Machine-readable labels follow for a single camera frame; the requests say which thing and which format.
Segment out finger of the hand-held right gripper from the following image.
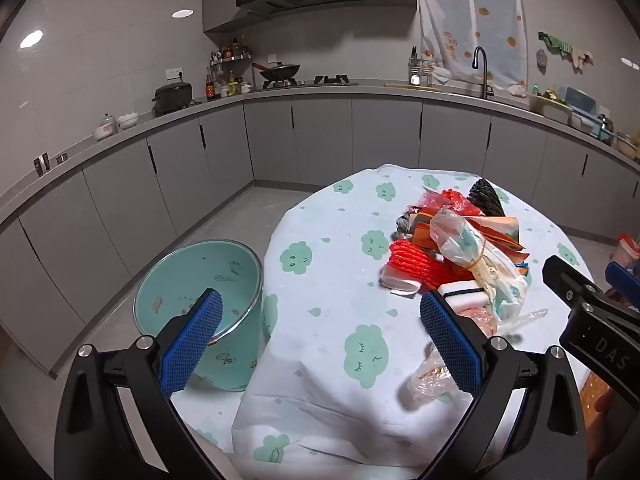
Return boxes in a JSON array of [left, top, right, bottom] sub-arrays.
[[542, 256, 606, 307], [604, 260, 640, 311]]

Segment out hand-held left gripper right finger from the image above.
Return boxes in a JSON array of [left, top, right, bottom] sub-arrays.
[[419, 290, 588, 480]]

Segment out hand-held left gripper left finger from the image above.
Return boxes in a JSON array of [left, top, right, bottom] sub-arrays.
[[54, 288, 224, 480]]

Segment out pink translucent plastic bag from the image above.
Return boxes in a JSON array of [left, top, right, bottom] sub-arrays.
[[459, 307, 497, 337], [422, 191, 485, 217]]

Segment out clear plastic wrapper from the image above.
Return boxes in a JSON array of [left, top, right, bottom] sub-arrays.
[[400, 345, 468, 408]]

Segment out white sponge with black stripe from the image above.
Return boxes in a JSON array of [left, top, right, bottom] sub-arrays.
[[437, 280, 491, 313]]

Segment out clear printed plastic bag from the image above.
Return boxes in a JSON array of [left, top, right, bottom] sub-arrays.
[[430, 207, 488, 267], [475, 250, 548, 336]]

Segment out teal trash bin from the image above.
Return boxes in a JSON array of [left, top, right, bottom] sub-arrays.
[[133, 240, 264, 392]]

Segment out orange paper wrapper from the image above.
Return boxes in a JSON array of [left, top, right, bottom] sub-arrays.
[[412, 210, 527, 257]]

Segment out red foam net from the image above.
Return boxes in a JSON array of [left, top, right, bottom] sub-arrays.
[[382, 240, 457, 293]]

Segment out black foam net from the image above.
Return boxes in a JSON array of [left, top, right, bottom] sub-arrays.
[[467, 178, 507, 218]]

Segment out patterned cloth rag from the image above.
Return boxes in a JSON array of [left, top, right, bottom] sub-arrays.
[[396, 212, 417, 242]]

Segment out orange plastic container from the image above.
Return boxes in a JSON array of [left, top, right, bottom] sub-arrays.
[[615, 232, 640, 262]]

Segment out glass bowl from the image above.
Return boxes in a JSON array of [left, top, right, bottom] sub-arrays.
[[615, 132, 640, 159]]

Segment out white plastic basin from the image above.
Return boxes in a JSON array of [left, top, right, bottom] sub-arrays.
[[528, 94, 572, 124]]

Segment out blue storage box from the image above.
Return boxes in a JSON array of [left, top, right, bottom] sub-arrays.
[[565, 86, 599, 117]]

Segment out black kitchen faucet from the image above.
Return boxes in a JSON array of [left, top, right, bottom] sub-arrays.
[[472, 46, 494, 99]]

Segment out green hanging cloth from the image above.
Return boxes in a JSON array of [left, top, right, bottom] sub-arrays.
[[538, 31, 574, 56]]

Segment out grey base cabinets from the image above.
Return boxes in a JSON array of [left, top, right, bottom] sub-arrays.
[[0, 80, 640, 377]]

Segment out black rice cooker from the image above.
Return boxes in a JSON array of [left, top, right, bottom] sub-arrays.
[[152, 81, 194, 116]]

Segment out metal utensil rack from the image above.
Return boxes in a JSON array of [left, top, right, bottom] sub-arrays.
[[407, 46, 432, 86]]

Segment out black wok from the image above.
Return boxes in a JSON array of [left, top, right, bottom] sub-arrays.
[[251, 61, 302, 83]]

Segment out white curtain with orange print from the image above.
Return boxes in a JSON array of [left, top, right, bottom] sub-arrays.
[[414, 0, 530, 86]]

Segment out gas stove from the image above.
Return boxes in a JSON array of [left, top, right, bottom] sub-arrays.
[[250, 76, 359, 90]]

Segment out spice rack with bottles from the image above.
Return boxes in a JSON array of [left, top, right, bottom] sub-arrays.
[[209, 35, 252, 98]]

